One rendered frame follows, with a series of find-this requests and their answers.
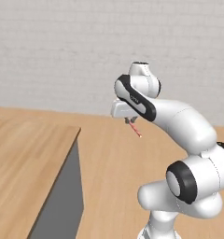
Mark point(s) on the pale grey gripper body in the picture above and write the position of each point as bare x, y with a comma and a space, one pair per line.
122, 110

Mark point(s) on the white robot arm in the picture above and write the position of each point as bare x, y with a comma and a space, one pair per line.
191, 130

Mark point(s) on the red and white striped straw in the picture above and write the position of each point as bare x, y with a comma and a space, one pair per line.
135, 129

